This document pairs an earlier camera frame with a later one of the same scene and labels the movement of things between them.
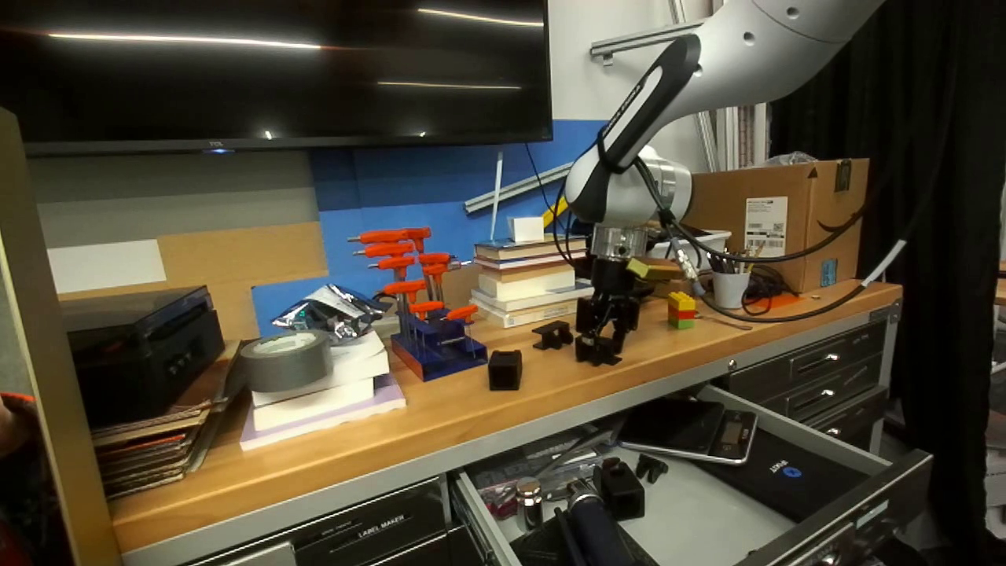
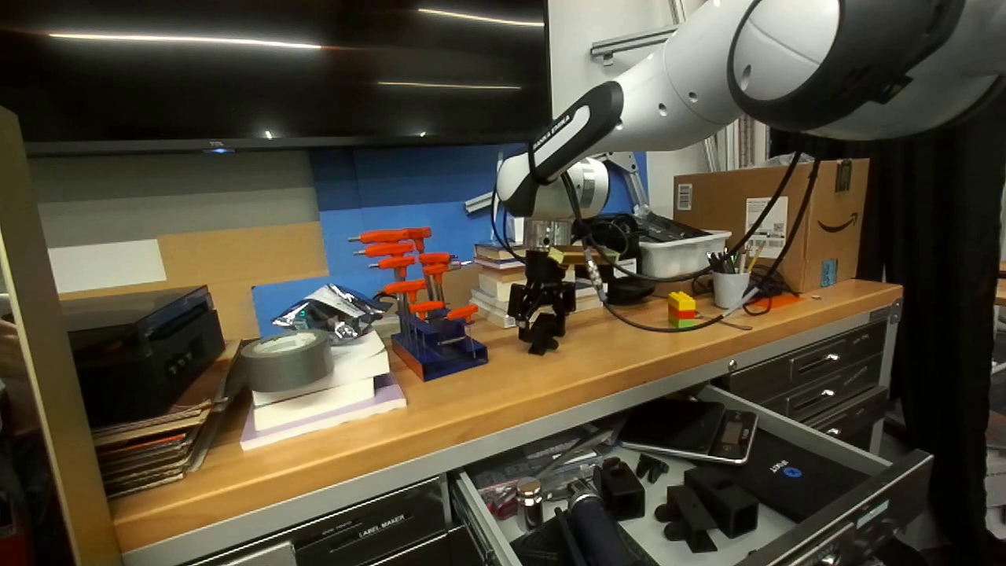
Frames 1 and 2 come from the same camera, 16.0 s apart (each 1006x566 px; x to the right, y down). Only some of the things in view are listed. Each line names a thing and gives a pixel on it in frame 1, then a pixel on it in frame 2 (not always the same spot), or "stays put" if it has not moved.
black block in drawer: (621, 495) stays put
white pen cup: (732, 287) stays put
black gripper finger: (586, 332) -> (521, 315)
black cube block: (503, 368) -> (732, 495)
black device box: (139, 362) stays put
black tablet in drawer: (697, 425) stays put
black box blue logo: (794, 476) stays put
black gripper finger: (624, 322) -> (562, 315)
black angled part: (557, 334) -> (688, 521)
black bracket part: (596, 347) -> (541, 327)
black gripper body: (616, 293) -> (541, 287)
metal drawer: (712, 483) stays put
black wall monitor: (234, 73) stays put
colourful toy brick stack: (683, 308) stays put
